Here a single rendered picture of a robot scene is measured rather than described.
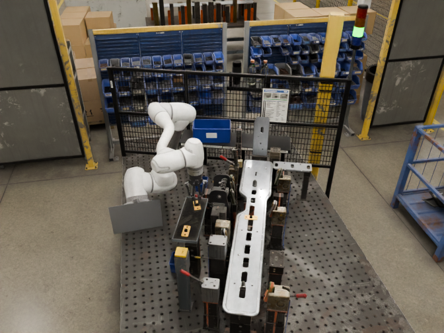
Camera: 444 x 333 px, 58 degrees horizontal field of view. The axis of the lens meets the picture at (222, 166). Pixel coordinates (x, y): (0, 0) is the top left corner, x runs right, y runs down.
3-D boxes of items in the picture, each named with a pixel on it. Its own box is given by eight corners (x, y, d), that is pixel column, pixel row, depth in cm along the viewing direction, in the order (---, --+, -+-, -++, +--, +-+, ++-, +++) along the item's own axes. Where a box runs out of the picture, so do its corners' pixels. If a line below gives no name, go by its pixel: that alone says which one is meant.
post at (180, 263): (190, 312, 233) (187, 259, 208) (178, 310, 234) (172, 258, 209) (193, 301, 239) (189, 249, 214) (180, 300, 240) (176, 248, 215)
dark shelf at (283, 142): (290, 153, 317) (290, 150, 316) (178, 145, 327) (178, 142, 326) (290, 139, 335) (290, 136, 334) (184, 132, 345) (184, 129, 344)
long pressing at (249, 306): (263, 318, 197) (264, 316, 196) (219, 312, 200) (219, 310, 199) (273, 162, 310) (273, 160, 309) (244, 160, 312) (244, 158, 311)
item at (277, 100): (287, 123, 327) (291, 88, 310) (259, 121, 330) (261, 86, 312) (287, 122, 329) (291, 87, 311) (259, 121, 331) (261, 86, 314)
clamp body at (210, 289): (220, 333, 222) (219, 291, 202) (199, 331, 223) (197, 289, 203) (222, 318, 230) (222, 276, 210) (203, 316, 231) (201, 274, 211)
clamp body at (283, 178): (288, 219, 300) (293, 181, 280) (272, 217, 301) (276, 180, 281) (288, 211, 307) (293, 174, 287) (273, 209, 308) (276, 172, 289)
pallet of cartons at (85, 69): (114, 128, 553) (102, 54, 494) (52, 136, 536) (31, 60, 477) (111, 93, 649) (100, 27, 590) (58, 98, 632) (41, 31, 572)
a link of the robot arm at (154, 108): (154, 108, 248) (175, 108, 255) (145, 97, 261) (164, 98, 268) (152, 127, 254) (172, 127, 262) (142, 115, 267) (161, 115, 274)
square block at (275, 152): (277, 189, 328) (280, 152, 308) (267, 189, 329) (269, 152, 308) (277, 184, 335) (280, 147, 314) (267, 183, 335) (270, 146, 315)
